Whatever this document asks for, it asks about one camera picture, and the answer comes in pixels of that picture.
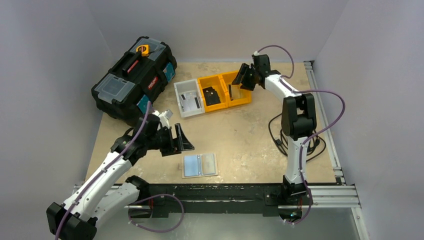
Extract middle yellow plastic bin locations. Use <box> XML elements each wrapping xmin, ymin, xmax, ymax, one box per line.
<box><xmin>197</xmin><ymin>74</ymin><xmax>229</xmax><ymax>113</ymax></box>

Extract black and white cards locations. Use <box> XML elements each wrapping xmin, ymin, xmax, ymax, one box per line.
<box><xmin>179</xmin><ymin>93</ymin><xmax>204</xmax><ymax>112</ymax></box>

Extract white plastic bin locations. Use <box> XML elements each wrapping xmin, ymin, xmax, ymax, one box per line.
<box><xmin>173</xmin><ymin>78</ymin><xmax>205</xmax><ymax>118</ymax></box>

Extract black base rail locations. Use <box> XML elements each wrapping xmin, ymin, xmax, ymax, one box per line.
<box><xmin>117</xmin><ymin>183</ymin><xmax>314</xmax><ymax>221</ymax></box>

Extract yellow tape measure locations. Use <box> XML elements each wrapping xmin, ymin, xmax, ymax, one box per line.
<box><xmin>135</xmin><ymin>44</ymin><xmax>150</xmax><ymax>57</ymax></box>

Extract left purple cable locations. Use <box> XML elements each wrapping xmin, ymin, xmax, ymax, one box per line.
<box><xmin>54</xmin><ymin>100</ymin><xmax>185</xmax><ymax>240</ymax></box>

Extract white lion VIP card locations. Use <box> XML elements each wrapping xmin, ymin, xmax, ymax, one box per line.
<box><xmin>183</xmin><ymin>92</ymin><xmax>204</xmax><ymax>111</ymax></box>

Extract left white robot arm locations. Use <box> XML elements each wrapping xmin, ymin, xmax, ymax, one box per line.
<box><xmin>46</xmin><ymin>111</ymin><xmax>195</xmax><ymax>240</ymax></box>

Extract black plastic toolbox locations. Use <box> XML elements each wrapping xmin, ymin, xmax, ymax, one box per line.
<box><xmin>91</xmin><ymin>36</ymin><xmax>177</xmax><ymax>127</ymax></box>

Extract yellow plastic bin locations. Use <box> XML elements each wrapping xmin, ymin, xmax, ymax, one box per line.
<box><xmin>197</xmin><ymin>74</ymin><xmax>229</xmax><ymax>113</ymax></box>
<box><xmin>220</xmin><ymin>71</ymin><xmax>252</xmax><ymax>108</ymax></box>

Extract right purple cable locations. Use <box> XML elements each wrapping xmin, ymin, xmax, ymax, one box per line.
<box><xmin>256</xmin><ymin>44</ymin><xmax>346</xmax><ymax>226</ymax></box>

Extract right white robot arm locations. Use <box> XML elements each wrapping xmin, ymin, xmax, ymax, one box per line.
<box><xmin>232</xmin><ymin>52</ymin><xmax>317</xmax><ymax>197</ymax></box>

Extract right yellow plastic bin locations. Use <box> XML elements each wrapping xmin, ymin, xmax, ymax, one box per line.
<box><xmin>220</xmin><ymin>71</ymin><xmax>252</xmax><ymax>108</ymax></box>

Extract purple cable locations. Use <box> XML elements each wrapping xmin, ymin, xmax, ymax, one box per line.
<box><xmin>54</xmin><ymin>100</ymin><xmax>185</xmax><ymax>240</ymax></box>
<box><xmin>256</xmin><ymin>44</ymin><xmax>346</xmax><ymax>226</ymax></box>

